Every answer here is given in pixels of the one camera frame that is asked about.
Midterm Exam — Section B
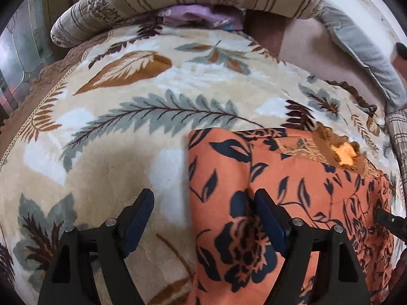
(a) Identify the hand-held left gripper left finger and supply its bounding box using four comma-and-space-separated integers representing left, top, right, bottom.
37, 188, 155, 305

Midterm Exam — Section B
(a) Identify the pink brown bedsheet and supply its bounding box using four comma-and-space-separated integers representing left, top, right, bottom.
243, 9, 387, 109

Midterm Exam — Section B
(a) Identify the purple cloth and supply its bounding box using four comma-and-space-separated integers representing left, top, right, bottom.
157, 5, 245, 32

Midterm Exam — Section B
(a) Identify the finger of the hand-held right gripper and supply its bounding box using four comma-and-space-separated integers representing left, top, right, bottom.
374, 208, 407, 242

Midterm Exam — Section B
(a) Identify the grey pillow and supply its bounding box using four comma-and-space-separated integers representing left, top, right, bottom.
318, 0, 407, 109

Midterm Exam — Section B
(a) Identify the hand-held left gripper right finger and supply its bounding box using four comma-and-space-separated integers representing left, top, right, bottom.
254, 188, 371, 305

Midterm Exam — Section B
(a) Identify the plaid cloth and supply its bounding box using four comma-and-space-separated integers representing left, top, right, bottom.
385, 108, 407, 178

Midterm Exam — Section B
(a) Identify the leaf print fleece blanket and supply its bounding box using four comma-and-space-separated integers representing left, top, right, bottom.
0, 27, 401, 305

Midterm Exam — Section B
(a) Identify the beige striped floral quilt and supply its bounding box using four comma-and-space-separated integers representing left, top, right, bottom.
50, 0, 325, 49

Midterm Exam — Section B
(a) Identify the orange floral garment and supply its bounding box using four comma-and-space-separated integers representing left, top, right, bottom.
187, 127, 396, 305

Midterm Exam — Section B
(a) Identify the metal framed glass window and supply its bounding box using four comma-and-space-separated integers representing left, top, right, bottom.
0, 0, 54, 118

